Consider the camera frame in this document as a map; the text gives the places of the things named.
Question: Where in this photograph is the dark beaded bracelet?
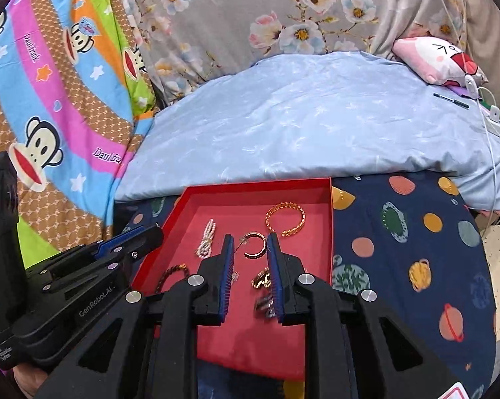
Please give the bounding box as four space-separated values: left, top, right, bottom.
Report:
153 262 191 294

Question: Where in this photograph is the white pearl bracelet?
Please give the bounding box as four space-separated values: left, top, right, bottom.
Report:
195 217 217 260

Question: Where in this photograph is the silver purple-dial wristwatch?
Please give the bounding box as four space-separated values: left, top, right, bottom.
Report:
254 294 276 319

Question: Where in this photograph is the gold link wristwatch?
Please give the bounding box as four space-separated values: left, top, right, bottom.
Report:
251 268 272 289

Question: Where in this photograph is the gold hoop earring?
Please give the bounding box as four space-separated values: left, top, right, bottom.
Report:
236 231 267 260

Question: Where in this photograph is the gold twisted cuff bangle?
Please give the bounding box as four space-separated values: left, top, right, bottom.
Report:
264 202 307 238

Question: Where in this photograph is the person's right hand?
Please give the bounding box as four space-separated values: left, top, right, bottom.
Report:
13 363 48 398

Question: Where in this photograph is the red shallow tray box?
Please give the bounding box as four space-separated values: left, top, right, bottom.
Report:
133 178 333 381

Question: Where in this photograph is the navy planet print bedsheet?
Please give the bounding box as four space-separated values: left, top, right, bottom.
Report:
114 171 496 398

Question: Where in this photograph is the colourful monkey cartoon blanket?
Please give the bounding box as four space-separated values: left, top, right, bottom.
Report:
0 0 157 266

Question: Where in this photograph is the light blue duvet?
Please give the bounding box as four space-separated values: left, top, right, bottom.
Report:
116 52 500 210

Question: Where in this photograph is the grey floral curtain fabric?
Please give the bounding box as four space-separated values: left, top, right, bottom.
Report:
122 0 467 102

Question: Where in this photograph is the white power strip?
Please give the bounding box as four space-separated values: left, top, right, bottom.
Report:
481 105 500 137

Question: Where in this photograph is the black marker pen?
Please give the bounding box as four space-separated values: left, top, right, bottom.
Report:
433 93 470 109

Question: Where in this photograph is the pink cartoon plush pillow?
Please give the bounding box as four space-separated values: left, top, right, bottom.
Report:
392 36 488 87

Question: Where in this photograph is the beige curtain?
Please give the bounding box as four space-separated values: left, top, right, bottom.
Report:
465 0 500 108

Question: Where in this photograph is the white charging cable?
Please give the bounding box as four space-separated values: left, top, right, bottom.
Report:
434 0 500 233

